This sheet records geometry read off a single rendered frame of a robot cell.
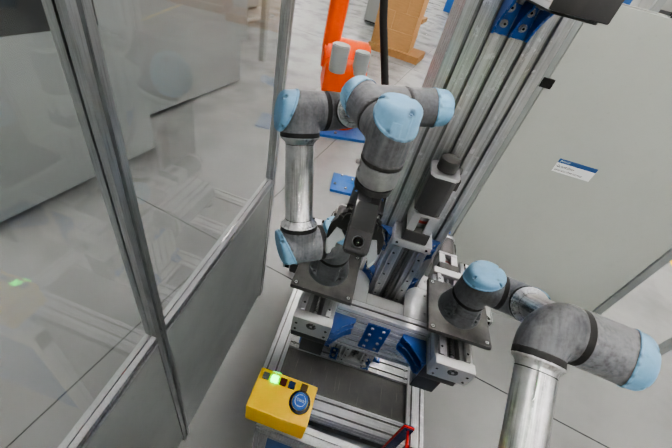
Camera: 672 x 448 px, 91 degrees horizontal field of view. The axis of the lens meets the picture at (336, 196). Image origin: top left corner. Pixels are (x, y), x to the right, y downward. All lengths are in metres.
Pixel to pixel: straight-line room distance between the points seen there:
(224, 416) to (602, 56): 2.46
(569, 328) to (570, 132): 1.38
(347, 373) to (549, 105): 1.71
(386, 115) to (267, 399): 0.76
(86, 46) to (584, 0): 0.72
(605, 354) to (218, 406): 1.75
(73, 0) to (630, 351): 1.06
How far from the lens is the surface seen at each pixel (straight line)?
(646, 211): 2.46
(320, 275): 1.19
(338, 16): 4.18
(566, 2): 0.65
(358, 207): 0.59
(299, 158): 0.97
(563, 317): 0.82
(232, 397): 2.14
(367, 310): 1.32
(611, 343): 0.85
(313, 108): 0.95
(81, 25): 0.62
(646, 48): 2.01
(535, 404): 0.80
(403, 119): 0.51
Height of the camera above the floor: 2.02
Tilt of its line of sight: 38 degrees down
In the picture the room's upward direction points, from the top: 15 degrees clockwise
